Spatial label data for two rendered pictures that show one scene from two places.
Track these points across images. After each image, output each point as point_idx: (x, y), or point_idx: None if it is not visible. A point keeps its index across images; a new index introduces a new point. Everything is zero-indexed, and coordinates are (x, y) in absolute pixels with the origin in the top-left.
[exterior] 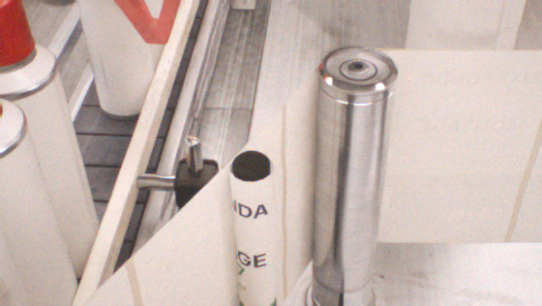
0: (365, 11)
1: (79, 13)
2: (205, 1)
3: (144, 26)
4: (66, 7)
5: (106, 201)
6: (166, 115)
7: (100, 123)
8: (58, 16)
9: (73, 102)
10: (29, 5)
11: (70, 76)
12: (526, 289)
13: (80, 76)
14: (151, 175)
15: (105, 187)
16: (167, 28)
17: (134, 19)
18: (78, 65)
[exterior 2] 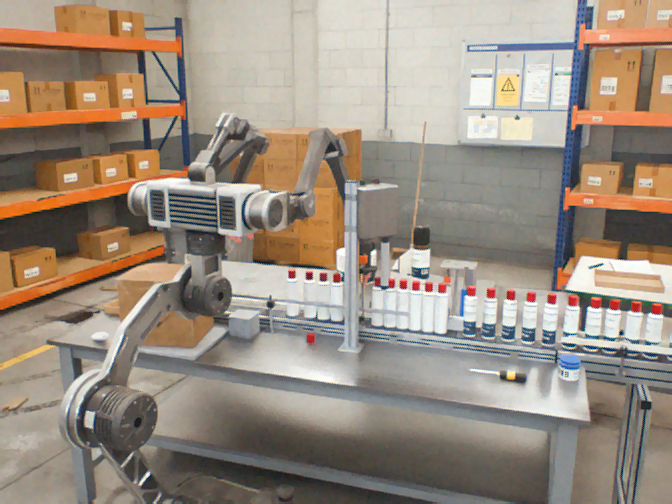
0: (316, 300)
1: (338, 300)
2: (300, 312)
3: (364, 286)
4: (270, 336)
5: (365, 322)
6: (343, 317)
7: (342, 322)
8: (275, 337)
9: (333, 324)
10: (265, 340)
11: (306, 336)
12: None
13: (306, 335)
14: (368, 312)
15: (361, 322)
16: (365, 285)
17: (364, 285)
18: (301, 335)
